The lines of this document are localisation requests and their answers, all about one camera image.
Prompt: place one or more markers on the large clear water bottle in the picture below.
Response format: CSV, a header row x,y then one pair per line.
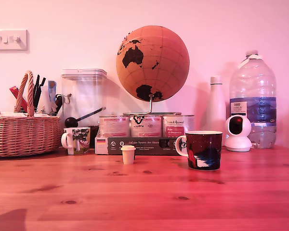
x,y
253,96

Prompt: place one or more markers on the small white round camera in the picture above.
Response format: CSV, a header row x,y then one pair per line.
x,y
238,132

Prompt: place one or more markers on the white slim bottle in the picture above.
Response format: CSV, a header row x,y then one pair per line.
x,y
216,108

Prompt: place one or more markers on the clear plastic lidded container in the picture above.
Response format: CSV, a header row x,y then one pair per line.
x,y
84,96

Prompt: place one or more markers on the dark printed coffee mug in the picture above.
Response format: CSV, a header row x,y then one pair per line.
x,y
202,151

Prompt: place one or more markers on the red box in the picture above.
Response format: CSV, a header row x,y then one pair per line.
x,y
16,93

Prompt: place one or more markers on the white labelled tin can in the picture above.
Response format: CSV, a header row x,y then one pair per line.
x,y
145,126
178,125
113,126

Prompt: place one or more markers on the white wall switch plate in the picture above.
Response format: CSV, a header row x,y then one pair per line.
x,y
9,39

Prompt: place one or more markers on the blue and white packet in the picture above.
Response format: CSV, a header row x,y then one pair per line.
x,y
51,90

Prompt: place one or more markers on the white mug with green print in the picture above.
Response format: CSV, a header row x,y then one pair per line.
x,y
77,142

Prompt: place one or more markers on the white coffee capsule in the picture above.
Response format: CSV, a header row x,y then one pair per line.
x,y
128,155

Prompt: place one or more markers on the dark flat cardboard box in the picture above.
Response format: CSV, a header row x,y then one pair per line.
x,y
144,145

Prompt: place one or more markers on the black pen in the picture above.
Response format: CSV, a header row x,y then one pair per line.
x,y
40,89
36,91

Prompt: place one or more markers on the cork globe on metal stand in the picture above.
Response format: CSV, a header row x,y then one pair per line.
x,y
153,65

